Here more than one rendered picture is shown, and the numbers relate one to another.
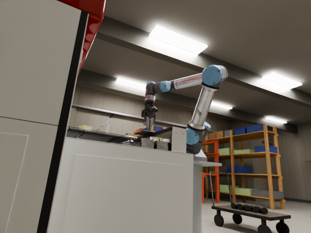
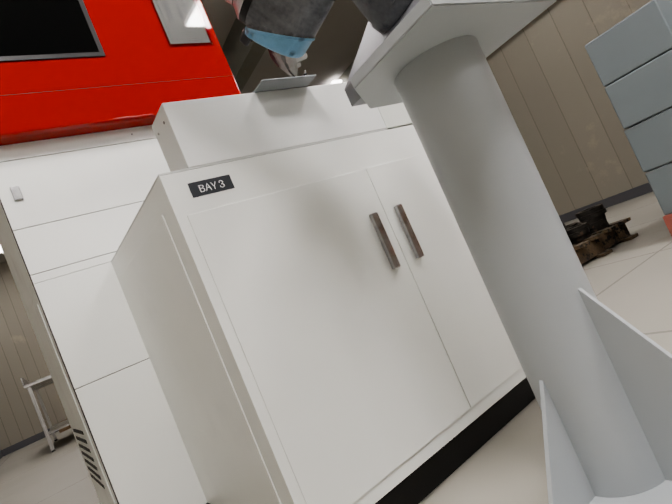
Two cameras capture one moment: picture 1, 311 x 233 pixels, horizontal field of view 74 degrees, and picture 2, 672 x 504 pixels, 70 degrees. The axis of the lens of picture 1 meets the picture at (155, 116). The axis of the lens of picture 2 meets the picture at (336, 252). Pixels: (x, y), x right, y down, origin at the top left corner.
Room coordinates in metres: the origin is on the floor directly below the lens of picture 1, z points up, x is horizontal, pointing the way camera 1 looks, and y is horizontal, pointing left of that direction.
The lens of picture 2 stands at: (1.18, -1.11, 0.51)
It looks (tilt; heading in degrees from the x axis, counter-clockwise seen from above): 3 degrees up; 82
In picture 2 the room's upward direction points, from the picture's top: 23 degrees counter-clockwise
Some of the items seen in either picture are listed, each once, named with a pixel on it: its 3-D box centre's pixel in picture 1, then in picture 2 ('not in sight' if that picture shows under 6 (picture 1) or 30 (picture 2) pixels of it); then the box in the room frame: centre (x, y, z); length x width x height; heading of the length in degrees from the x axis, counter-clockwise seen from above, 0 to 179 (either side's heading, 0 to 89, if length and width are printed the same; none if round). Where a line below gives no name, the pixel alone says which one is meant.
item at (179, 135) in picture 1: (154, 145); (281, 127); (1.32, -0.01, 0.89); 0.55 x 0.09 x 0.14; 28
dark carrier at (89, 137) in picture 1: (96, 137); not in sight; (1.21, 0.34, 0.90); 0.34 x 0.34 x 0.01; 28
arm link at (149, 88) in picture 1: (151, 89); not in sight; (1.42, 0.05, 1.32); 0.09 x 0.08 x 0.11; 53
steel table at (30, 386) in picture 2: not in sight; (66, 401); (-2.09, 5.94, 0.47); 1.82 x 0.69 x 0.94; 115
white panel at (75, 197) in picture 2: (62, 100); (154, 185); (0.93, 0.45, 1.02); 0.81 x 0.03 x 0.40; 28
